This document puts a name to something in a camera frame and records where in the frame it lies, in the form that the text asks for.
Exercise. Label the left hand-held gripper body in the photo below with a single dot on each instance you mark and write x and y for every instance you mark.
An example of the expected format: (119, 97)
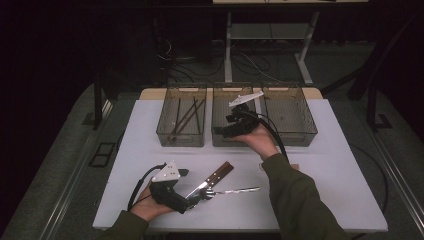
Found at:
(166, 196)

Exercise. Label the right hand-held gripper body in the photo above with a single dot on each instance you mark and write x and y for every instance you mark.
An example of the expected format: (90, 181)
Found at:
(245, 125)

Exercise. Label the transparent grey storage bin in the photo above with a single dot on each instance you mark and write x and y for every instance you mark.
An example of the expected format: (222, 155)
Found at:
(293, 116)
(220, 110)
(166, 120)

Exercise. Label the black chopsticks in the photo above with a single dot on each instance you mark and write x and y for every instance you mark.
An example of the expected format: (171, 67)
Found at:
(190, 116)

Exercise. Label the brown chopstick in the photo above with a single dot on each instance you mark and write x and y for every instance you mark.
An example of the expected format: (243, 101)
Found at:
(185, 115)

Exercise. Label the person's left hand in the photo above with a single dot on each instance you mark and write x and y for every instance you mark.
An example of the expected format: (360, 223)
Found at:
(148, 208)

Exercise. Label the person's right hand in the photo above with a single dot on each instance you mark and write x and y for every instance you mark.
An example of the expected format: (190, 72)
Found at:
(261, 140)

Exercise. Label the black metal stand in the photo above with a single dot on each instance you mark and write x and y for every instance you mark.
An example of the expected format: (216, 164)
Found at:
(372, 106)
(97, 106)

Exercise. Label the white metal desk frame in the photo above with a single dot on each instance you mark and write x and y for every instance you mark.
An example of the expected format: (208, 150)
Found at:
(228, 50)

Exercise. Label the black floor frame plate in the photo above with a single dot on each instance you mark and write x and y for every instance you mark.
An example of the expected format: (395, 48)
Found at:
(102, 155)

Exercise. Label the metal floor rail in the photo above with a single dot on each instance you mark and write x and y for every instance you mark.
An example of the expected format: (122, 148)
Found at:
(71, 176)
(400, 180)

